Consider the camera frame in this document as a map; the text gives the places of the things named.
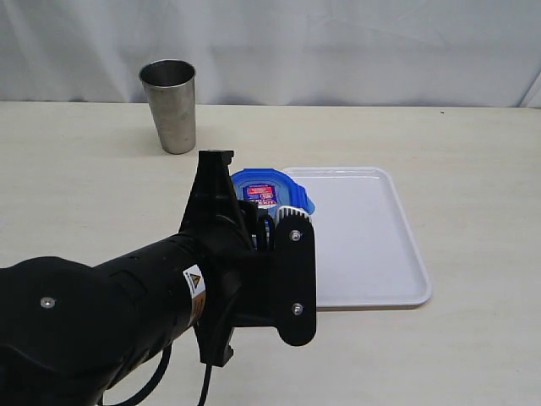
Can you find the white plastic tray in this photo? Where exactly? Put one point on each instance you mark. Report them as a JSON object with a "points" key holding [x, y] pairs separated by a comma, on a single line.
{"points": [[366, 255]]}

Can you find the blue plastic lid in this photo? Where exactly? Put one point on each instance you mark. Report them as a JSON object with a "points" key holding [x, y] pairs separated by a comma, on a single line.
{"points": [[270, 189]]}

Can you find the stainless steel cup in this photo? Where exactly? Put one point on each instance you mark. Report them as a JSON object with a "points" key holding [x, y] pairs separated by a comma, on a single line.
{"points": [[169, 87]]}

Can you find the white backdrop curtain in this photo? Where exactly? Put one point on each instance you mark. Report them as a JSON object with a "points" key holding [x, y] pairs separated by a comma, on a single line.
{"points": [[385, 53]]}

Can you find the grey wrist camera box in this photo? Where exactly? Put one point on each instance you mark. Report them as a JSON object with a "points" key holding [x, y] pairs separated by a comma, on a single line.
{"points": [[287, 211]]}

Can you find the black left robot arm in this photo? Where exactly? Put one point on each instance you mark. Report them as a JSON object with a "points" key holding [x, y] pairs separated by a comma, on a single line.
{"points": [[70, 332]]}

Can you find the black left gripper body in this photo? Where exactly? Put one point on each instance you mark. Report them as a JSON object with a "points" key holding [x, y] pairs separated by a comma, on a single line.
{"points": [[258, 272]]}

